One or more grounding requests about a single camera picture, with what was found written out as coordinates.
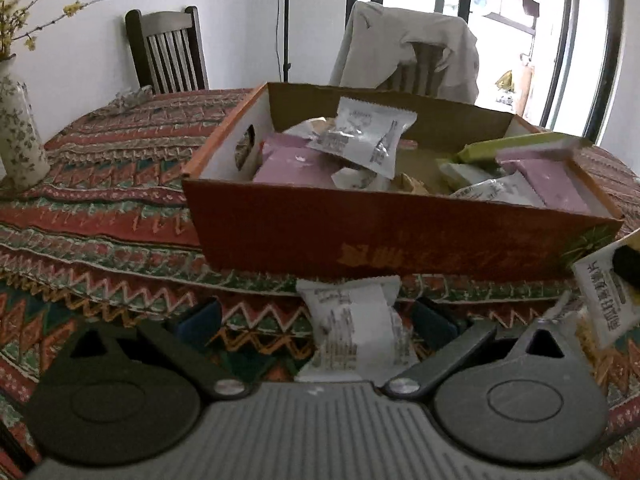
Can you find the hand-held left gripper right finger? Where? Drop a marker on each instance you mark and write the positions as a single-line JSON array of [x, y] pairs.
[[432, 322]]

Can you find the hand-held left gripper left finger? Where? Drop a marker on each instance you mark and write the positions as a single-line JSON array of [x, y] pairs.
[[200, 320]]

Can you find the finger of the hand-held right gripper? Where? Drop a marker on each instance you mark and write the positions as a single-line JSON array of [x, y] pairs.
[[631, 265]]

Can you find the white cracker-print packet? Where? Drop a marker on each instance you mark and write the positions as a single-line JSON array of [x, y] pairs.
[[600, 300]]

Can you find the orange cardboard box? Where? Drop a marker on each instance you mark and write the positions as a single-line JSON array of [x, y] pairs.
[[350, 240]]

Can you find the clear cracker packet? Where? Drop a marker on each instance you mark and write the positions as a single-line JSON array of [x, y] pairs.
[[412, 185]]

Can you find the white and green snack packet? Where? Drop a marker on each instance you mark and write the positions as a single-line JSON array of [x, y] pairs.
[[465, 175]]

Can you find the white yellow-print snack packet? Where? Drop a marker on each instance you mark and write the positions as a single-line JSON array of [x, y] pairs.
[[357, 180]]

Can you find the yellow-green snack packet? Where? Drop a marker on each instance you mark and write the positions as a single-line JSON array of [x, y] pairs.
[[490, 150]]

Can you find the yellow bag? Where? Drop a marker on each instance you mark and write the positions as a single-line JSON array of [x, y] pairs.
[[505, 81]]

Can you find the crumpled floral cloth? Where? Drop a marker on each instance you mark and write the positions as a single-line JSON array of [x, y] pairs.
[[132, 97]]

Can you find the dark wooden chair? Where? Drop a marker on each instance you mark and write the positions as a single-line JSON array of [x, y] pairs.
[[170, 50], [425, 70]]

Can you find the floral ceramic vase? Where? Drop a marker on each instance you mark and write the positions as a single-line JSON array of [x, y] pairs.
[[17, 130]]

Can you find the beige jacket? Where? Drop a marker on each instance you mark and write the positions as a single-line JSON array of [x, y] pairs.
[[380, 35]]

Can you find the black light stand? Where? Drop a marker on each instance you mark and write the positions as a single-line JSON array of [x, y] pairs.
[[287, 20]]

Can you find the yellow flower branches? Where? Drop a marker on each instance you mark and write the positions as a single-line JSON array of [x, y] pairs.
[[10, 20]]

